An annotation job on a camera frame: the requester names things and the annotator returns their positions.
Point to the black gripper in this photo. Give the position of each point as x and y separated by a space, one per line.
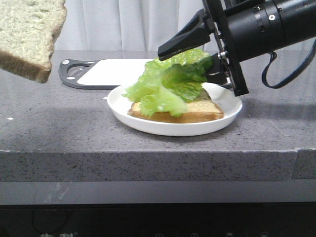
225 69

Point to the green lettuce leaf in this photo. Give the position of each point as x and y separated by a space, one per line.
167 86

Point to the bread slice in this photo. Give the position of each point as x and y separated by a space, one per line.
202 109
28 32

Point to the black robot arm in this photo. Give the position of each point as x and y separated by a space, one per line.
243 29

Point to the white round plate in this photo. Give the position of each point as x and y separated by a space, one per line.
225 99

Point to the grey white cutting board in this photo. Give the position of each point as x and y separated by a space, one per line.
100 74

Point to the dark cabinet front under counter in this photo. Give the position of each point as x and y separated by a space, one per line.
283 219

